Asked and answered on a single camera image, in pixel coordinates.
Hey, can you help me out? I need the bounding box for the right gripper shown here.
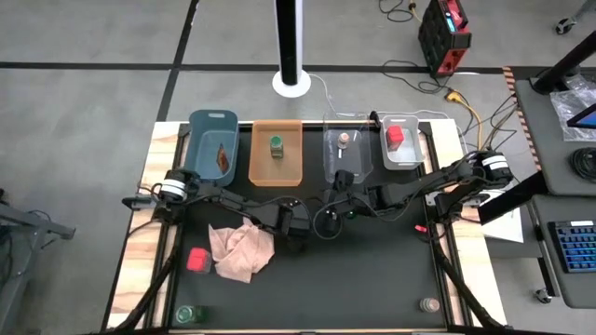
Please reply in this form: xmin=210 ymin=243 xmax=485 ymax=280
xmin=324 ymin=169 xmax=381 ymax=220

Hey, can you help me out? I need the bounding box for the clear plastic bin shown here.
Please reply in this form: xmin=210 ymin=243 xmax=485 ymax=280
xmin=322 ymin=111 xmax=374 ymax=185

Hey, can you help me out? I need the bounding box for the pink cloth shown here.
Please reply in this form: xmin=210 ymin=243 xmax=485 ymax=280
xmin=207 ymin=216 xmax=277 ymax=284

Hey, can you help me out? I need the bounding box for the green-label glass spice jar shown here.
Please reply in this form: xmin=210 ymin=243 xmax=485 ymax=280
xmin=269 ymin=134 xmax=286 ymax=160
xmin=174 ymin=303 xmax=207 ymax=326

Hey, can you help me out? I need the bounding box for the red-lidded patterned paprika tin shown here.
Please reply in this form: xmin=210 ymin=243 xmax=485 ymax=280
xmin=185 ymin=247 xmax=213 ymax=275
xmin=385 ymin=125 xmax=405 ymax=153

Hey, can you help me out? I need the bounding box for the orange foil spice packet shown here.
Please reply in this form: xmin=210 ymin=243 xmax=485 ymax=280
xmin=216 ymin=142 xmax=230 ymax=171

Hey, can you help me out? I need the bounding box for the orange plastic bin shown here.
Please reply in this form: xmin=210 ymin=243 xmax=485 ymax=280
xmin=248 ymin=118 xmax=305 ymax=188

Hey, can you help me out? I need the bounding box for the white plastic bin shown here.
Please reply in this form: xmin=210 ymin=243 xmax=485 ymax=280
xmin=379 ymin=114 xmax=427 ymax=171

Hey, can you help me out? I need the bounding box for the dark teal plastic bin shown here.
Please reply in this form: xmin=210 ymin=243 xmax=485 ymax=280
xmin=176 ymin=109 xmax=241 ymax=187

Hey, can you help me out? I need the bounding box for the standing pole, round white base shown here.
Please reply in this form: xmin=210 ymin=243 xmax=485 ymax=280
xmin=271 ymin=0 xmax=313 ymax=100

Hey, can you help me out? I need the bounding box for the white paper sheet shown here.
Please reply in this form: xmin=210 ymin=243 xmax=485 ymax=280
xmin=481 ymin=208 xmax=525 ymax=245

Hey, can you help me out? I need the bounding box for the red black power unit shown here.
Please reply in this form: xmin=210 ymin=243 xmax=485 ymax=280
xmin=417 ymin=0 xmax=473 ymax=78

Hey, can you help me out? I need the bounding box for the striped hazard tape strip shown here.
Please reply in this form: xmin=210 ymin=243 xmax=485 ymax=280
xmin=501 ymin=66 xmax=544 ymax=172

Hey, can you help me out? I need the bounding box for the black desk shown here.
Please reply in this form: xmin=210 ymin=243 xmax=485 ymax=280
xmin=514 ymin=69 xmax=596 ymax=197

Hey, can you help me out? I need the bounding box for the clear plastic bag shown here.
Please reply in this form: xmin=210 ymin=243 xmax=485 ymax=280
xmin=549 ymin=74 xmax=596 ymax=143

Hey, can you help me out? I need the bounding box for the backlit keyboard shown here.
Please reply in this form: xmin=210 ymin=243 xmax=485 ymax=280
xmin=547 ymin=219 xmax=596 ymax=275

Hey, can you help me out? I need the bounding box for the grey metal stand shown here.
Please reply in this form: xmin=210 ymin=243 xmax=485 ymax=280
xmin=0 ymin=188 xmax=76 ymax=335

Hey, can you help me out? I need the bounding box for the blue tablet screen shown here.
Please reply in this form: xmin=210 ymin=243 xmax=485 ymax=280
xmin=566 ymin=102 xmax=596 ymax=129

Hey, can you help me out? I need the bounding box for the dark grey desk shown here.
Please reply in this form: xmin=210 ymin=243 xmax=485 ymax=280
xmin=530 ymin=194 xmax=596 ymax=311

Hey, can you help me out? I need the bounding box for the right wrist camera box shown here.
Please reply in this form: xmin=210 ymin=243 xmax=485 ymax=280
xmin=322 ymin=209 xmax=342 ymax=236

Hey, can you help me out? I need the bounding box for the yellow power cable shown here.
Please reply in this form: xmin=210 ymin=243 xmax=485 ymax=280
xmin=443 ymin=89 xmax=485 ymax=150

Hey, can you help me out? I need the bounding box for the black diagonal frame strut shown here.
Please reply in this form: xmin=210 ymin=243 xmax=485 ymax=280
xmin=432 ymin=232 xmax=508 ymax=332
xmin=114 ymin=232 xmax=183 ymax=332

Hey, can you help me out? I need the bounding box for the coiled black cable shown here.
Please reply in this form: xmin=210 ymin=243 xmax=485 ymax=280
xmin=570 ymin=146 xmax=596 ymax=183

